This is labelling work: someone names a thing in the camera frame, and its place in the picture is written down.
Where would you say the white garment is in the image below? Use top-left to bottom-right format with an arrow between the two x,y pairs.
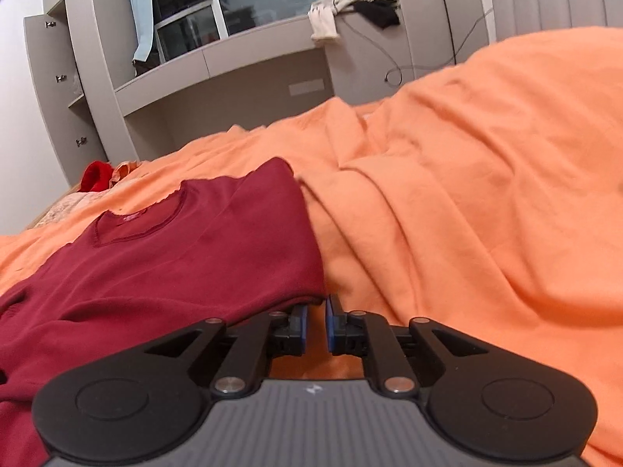
308,0 -> 386,43

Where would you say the maroon sweater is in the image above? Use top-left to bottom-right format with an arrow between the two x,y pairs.
0,157 -> 326,467

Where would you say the straight black cable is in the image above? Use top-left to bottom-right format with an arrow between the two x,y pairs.
432,0 -> 459,65

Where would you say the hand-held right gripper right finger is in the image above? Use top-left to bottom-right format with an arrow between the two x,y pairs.
325,294 -> 493,398

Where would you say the thin looped black cable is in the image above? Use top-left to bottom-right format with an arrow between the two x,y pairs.
341,9 -> 493,84

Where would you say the black garment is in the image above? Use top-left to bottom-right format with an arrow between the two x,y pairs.
350,0 -> 402,30

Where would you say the light blue curtain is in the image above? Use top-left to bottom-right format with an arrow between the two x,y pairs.
123,0 -> 157,65

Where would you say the red cloth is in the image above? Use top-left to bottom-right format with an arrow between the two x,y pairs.
80,160 -> 116,193

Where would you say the peach patterned bedsheet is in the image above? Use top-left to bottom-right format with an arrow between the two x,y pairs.
23,189 -> 107,230

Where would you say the dark cloth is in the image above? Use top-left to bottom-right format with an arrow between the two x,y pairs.
130,55 -> 162,77

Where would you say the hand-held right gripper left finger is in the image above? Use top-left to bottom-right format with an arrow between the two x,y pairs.
131,304 -> 309,398

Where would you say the orange blanket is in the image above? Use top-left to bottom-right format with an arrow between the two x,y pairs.
0,26 -> 623,463

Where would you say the grey built-in cabinet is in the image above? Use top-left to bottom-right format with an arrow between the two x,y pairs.
23,0 -> 493,186

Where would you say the small orange cloth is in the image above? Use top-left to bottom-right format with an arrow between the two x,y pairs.
109,159 -> 143,186

